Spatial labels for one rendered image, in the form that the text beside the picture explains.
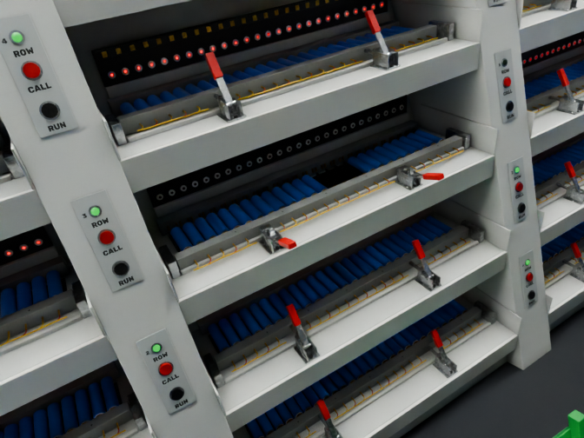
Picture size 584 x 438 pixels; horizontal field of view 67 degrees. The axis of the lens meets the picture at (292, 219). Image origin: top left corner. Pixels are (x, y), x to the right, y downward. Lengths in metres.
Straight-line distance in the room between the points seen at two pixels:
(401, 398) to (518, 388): 0.27
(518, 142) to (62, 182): 0.76
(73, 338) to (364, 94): 0.52
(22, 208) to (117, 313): 0.17
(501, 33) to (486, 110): 0.13
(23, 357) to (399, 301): 0.58
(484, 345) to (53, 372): 0.79
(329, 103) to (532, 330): 0.68
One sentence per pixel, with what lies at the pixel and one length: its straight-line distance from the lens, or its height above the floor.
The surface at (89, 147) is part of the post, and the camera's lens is 0.56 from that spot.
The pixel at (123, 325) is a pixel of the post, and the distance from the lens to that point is 0.61.
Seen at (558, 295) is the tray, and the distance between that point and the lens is 1.18.
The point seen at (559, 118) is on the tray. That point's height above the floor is 0.49.
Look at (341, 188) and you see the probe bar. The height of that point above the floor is 0.53.
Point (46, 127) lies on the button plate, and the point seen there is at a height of 0.74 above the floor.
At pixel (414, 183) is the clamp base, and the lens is 0.78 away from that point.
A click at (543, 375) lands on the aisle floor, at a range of 1.11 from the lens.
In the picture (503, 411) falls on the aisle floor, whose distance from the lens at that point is 1.03.
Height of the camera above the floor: 0.73
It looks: 18 degrees down
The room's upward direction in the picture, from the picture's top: 17 degrees counter-clockwise
